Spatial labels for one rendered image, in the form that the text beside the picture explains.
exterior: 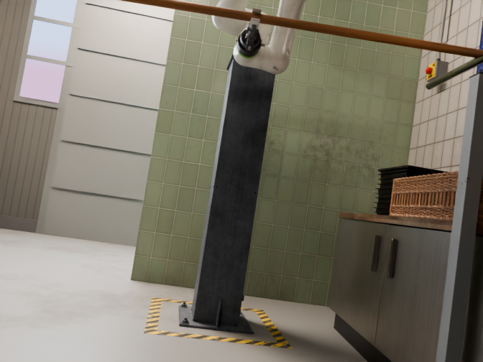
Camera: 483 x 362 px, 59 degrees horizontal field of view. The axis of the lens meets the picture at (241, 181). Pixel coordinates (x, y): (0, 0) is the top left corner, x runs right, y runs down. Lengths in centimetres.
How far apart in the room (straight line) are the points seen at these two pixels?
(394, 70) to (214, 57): 115
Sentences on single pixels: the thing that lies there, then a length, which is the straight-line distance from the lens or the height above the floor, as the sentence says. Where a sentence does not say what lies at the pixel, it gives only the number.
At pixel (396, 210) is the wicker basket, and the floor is 61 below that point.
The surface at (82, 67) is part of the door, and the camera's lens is 452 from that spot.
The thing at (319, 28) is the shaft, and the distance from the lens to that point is 157.
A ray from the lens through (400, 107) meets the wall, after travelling 297.
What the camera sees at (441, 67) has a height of 147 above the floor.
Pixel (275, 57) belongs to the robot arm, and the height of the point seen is 116.
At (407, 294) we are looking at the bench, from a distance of 152.
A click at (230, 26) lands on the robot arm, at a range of 207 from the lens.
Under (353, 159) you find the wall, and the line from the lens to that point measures 280.
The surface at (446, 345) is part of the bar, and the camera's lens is 122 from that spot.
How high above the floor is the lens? 53
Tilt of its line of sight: 3 degrees up
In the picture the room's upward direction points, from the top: 9 degrees clockwise
